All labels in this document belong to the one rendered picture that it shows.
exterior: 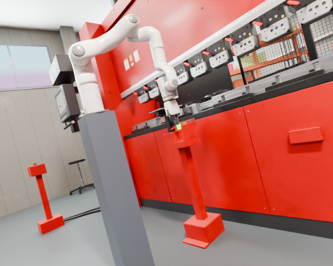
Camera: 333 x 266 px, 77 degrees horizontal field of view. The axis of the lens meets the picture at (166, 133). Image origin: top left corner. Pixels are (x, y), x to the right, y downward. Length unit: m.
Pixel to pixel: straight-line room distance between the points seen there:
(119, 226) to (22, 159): 4.30
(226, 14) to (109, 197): 1.41
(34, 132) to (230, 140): 4.64
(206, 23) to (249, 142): 0.93
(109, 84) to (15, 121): 3.22
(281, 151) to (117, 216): 1.03
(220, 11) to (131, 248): 1.64
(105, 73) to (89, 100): 1.43
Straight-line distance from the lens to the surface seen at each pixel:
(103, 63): 2.77
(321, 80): 1.32
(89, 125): 1.25
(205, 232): 1.55
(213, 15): 1.76
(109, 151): 1.26
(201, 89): 2.45
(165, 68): 1.40
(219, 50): 1.68
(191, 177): 1.53
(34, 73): 5.83
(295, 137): 1.36
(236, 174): 1.60
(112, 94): 2.66
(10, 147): 5.45
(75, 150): 5.55
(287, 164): 1.43
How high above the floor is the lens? 0.79
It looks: level
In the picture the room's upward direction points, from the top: 15 degrees counter-clockwise
